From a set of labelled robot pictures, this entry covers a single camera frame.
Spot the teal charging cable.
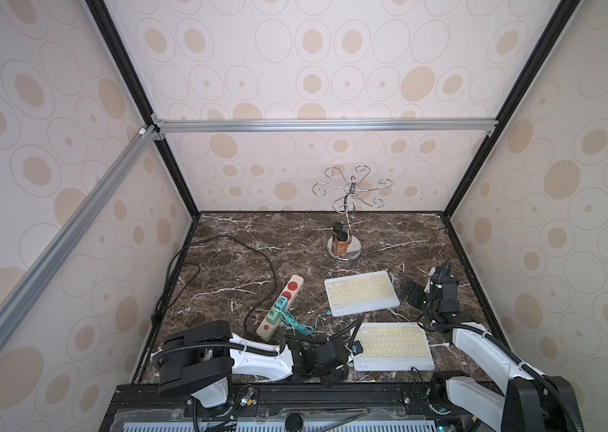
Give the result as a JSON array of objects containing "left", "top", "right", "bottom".
[{"left": 281, "top": 310, "right": 333, "bottom": 337}]

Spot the chrome hook stand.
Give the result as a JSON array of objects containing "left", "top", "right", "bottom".
[{"left": 312, "top": 165, "right": 394, "bottom": 263}]

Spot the teal charger plug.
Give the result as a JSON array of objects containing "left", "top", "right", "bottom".
[{"left": 274, "top": 295, "right": 289, "bottom": 312}]

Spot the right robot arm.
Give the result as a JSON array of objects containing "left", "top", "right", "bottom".
[{"left": 400, "top": 261, "right": 585, "bottom": 431}]

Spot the aluminium rail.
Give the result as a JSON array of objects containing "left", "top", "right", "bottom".
[
  {"left": 141, "top": 117, "right": 498, "bottom": 137},
  {"left": 0, "top": 124, "right": 159, "bottom": 351}
]

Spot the black power strip cord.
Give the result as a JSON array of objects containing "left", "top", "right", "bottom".
[{"left": 154, "top": 234, "right": 279, "bottom": 340}]

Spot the aluminium left rail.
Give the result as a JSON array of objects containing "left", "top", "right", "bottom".
[{"left": 0, "top": 124, "right": 159, "bottom": 351}]

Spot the white wireless keyboard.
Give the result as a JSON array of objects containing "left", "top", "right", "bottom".
[
  {"left": 325, "top": 271, "right": 400, "bottom": 318},
  {"left": 354, "top": 322, "right": 435, "bottom": 372}
]

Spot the light green charger plug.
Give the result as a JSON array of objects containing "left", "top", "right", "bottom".
[{"left": 266, "top": 308, "right": 282, "bottom": 325}]

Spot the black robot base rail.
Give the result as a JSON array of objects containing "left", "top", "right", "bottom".
[{"left": 100, "top": 382, "right": 564, "bottom": 432}]

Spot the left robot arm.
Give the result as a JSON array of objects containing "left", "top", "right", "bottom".
[{"left": 151, "top": 320, "right": 364, "bottom": 409}]

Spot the dark spice bottle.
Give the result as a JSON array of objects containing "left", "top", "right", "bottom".
[{"left": 332, "top": 221, "right": 344, "bottom": 237}]

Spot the aluminium back rail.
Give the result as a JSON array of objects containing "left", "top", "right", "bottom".
[{"left": 141, "top": 117, "right": 498, "bottom": 137}]

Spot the beige red power strip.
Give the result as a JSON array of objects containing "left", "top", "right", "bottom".
[{"left": 257, "top": 275, "right": 304, "bottom": 341}]

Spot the orange spice bottle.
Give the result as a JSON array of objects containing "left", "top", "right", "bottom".
[{"left": 334, "top": 230, "right": 350, "bottom": 258}]

